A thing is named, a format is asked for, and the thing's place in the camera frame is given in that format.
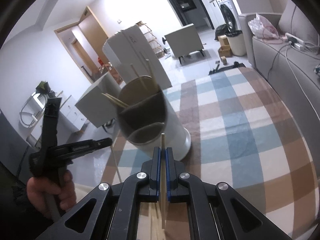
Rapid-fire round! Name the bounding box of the cardboard box on floor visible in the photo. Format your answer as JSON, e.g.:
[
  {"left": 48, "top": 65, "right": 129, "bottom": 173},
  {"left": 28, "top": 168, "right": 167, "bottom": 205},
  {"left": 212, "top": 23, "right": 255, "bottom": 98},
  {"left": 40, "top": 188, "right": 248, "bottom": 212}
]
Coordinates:
[{"left": 218, "top": 35, "right": 233, "bottom": 57}]

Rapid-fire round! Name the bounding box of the white washing machine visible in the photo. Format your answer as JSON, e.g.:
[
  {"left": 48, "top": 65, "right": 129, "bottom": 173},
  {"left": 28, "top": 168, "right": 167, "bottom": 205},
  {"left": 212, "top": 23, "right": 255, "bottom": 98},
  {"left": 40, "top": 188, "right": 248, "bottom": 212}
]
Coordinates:
[{"left": 216, "top": 0, "right": 241, "bottom": 33}]

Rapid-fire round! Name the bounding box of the black garbage bag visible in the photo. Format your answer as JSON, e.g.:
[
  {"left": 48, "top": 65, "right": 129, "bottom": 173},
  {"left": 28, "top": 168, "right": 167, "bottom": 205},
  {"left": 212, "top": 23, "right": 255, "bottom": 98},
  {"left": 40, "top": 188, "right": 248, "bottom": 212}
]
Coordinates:
[{"left": 215, "top": 24, "right": 229, "bottom": 41}]

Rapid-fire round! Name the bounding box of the grey fabric sofa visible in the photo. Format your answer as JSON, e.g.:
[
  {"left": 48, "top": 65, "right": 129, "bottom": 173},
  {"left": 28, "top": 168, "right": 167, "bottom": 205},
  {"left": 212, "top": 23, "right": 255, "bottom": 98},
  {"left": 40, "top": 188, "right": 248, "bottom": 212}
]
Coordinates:
[{"left": 238, "top": 0, "right": 320, "bottom": 120}]

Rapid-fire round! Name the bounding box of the wooden chopstick on table edge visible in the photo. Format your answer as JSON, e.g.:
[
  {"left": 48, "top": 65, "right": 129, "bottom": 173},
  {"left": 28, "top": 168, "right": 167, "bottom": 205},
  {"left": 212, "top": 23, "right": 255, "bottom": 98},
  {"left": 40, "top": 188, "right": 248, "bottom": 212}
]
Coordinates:
[{"left": 110, "top": 145, "right": 123, "bottom": 183}]

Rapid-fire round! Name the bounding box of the wooden door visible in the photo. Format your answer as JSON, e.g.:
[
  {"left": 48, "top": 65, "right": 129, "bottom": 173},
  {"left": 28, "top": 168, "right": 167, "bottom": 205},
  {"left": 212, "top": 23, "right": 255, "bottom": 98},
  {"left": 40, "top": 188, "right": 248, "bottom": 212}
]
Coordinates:
[{"left": 78, "top": 6, "right": 110, "bottom": 64}]

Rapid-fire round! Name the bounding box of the wooden chopstick in holder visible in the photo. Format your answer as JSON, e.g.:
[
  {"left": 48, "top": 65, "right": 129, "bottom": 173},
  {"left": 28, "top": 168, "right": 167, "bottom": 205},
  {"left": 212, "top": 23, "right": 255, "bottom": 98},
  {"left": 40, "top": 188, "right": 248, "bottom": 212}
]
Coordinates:
[{"left": 130, "top": 64, "right": 148, "bottom": 91}]

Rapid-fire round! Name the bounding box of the wooden shelf rack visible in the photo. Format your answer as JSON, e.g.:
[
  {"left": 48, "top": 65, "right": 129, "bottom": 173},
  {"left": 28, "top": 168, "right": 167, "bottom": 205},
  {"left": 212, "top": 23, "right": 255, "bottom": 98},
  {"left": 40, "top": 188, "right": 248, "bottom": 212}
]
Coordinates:
[{"left": 136, "top": 21, "right": 164, "bottom": 59}]

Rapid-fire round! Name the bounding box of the bundle of wooden chopsticks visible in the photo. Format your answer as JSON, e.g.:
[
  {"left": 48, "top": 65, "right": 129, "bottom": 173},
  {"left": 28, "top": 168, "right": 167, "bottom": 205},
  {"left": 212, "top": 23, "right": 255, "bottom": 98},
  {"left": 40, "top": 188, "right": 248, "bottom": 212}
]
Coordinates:
[{"left": 102, "top": 93, "right": 129, "bottom": 108}]

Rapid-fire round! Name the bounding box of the grey cube side table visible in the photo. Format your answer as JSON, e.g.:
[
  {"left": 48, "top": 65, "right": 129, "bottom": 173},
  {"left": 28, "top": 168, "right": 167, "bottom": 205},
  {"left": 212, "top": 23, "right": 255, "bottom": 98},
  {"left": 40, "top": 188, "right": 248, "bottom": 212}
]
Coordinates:
[{"left": 75, "top": 73, "right": 121, "bottom": 128}]

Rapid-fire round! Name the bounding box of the person's left hand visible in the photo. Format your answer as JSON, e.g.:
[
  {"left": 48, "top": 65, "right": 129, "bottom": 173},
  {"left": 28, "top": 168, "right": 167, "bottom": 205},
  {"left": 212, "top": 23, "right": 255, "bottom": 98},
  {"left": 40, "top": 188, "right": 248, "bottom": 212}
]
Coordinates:
[{"left": 27, "top": 170, "right": 76, "bottom": 218}]

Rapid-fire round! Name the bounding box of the wooden chopstick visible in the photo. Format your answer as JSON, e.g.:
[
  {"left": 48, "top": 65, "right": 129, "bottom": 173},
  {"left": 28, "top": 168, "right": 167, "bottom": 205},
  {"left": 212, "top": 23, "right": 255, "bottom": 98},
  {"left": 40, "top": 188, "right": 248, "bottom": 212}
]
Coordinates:
[
  {"left": 110, "top": 145, "right": 123, "bottom": 183},
  {"left": 161, "top": 133, "right": 167, "bottom": 229},
  {"left": 130, "top": 64, "right": 148, "bottom": 91}
]

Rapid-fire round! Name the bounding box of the black backpack on floor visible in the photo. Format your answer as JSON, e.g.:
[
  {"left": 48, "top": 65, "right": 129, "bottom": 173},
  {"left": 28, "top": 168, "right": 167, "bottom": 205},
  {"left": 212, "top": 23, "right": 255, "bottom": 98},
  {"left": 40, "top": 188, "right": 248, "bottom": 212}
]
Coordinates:
[{"left": 208, "top": 61, "right": 246, "bottom": 75}]

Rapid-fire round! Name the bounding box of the white power strip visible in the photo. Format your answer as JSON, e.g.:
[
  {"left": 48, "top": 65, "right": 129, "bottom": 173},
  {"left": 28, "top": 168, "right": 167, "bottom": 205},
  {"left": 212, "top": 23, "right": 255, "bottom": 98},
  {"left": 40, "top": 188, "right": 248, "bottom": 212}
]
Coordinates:
[{"left": 285, "top": 33, "right": 306, "bottom": 49}]

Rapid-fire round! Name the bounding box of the white cylindrical utensil holder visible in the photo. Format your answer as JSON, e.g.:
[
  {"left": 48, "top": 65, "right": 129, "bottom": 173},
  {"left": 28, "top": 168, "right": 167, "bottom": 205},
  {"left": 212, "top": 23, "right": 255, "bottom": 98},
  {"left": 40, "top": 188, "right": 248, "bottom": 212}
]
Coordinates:
[{"left": 116, "top": 76, "right": 191, "bottom": 161}]

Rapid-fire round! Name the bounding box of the white drawer dresser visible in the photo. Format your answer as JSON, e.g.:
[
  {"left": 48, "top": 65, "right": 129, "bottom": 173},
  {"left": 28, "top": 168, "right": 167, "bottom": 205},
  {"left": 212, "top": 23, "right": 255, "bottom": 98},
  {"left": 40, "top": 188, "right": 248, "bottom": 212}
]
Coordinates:
[{"left": 26, "top": 93, "right": 87, "bottom": 147}]

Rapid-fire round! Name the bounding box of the black glass door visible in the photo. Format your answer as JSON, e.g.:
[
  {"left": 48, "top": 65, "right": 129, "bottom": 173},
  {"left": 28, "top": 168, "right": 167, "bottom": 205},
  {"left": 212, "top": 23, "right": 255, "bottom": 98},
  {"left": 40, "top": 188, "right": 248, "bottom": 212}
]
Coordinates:
[{"left": 168, "top": 0, "right": 214, "bottom": 29}]

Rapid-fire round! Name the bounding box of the cream trash bin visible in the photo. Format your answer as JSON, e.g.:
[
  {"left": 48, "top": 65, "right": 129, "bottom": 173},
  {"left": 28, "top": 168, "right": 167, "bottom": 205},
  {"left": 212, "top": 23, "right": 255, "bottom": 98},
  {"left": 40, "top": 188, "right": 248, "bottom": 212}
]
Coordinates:
[{"left": 226, "top": 30, "right": 247, "bottom": 56}]

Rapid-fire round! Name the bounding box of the checkered tablecloth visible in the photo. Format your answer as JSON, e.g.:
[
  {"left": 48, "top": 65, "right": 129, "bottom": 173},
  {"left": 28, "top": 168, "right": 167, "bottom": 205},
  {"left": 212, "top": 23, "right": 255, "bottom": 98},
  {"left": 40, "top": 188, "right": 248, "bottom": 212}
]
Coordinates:
[{"left": 100, "top": 67, "right": 317, "bottom": 240}]

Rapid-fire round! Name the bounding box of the white plastic bag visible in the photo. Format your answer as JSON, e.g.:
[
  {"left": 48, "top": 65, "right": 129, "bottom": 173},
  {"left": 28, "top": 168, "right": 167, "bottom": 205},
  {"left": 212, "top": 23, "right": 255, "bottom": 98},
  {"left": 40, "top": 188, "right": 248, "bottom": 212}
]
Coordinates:
[{"left": 248, "top": 14, "right": 280, "bottom": 39}]

